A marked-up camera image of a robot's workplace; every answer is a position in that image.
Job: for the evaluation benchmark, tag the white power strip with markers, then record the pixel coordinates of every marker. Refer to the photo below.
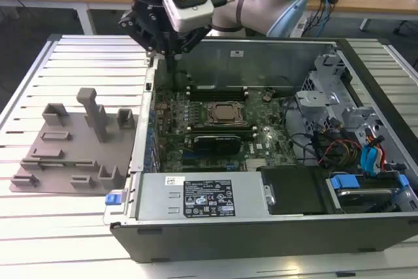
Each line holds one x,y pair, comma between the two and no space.
301,27

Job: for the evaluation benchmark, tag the metal drive cage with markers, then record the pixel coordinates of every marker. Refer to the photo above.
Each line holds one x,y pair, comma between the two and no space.
313,106

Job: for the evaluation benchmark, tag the gray power supply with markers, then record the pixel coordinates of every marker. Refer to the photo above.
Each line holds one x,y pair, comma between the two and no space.
156,194

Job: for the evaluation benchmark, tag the hard disk blue carrier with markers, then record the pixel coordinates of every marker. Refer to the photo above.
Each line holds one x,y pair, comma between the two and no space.
359,194

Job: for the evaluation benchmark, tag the round coin battery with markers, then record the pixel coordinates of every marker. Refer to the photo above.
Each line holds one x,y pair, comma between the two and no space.
266,97

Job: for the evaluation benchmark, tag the green motherboard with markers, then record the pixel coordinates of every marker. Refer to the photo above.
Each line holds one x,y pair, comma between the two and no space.
271,128

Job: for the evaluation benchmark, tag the silver heat sink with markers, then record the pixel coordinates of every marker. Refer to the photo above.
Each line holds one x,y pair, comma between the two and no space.
258,164

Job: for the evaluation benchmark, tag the gray parts rack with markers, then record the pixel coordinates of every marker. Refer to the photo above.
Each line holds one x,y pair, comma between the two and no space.
81,158

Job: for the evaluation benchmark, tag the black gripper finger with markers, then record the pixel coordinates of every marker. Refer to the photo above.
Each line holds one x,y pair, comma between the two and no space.
196,39
135,27

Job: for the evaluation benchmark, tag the blue case latch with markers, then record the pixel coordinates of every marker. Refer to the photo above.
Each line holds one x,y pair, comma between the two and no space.
113,199

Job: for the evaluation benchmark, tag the silver CPU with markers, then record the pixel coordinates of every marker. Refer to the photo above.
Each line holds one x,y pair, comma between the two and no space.
226,112

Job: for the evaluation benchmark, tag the black open PC case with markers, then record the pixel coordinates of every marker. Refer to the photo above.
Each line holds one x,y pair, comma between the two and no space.
228,243

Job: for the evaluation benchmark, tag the gray case latch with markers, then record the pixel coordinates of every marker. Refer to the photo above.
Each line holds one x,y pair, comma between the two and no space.
151,54

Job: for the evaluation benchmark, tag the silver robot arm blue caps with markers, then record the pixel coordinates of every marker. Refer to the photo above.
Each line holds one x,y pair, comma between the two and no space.
261,8

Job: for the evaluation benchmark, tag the black drive bay cover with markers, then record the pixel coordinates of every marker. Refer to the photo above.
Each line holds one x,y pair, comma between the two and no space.
294,190

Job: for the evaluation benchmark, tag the black RAM slot bank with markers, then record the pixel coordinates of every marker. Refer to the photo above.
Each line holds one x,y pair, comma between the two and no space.
217,93
222,129

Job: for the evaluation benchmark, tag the black graphics card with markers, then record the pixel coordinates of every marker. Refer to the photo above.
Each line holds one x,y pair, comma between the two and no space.
217,144

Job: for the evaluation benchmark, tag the black chair base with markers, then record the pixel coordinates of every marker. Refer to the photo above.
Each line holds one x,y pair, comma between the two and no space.
405,27

